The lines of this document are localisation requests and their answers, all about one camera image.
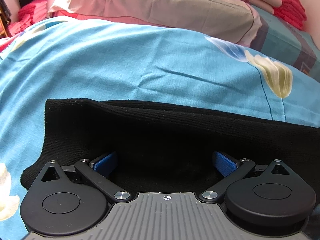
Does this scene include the black knit pants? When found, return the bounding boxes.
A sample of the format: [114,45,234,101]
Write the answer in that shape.
[21,99,319,192]

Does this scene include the blue floral bed sheet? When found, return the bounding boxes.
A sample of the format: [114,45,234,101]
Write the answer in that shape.
[1,16,319,239]

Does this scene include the teal grey checked pillow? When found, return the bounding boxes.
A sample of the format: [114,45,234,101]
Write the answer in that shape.
[251,7,319,81]

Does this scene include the beige pink pillow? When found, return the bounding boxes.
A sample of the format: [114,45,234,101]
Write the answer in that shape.
[49,0,262,47]

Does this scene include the pink folded clothes pile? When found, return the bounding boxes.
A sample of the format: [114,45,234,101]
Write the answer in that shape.
[7,0,48,36]

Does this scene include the red folded clothes stack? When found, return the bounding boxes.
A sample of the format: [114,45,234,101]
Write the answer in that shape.
[274,0,307,30]

